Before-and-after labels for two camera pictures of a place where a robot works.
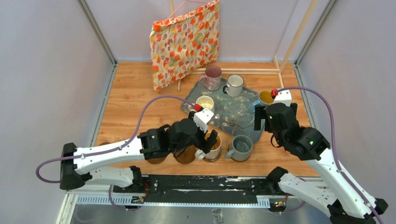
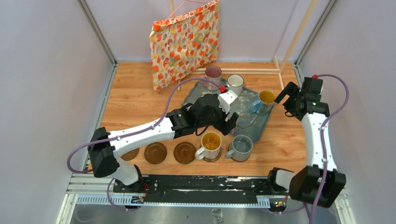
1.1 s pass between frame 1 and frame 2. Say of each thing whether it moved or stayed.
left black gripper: moved
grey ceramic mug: stayed
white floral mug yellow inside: stayed
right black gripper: moved
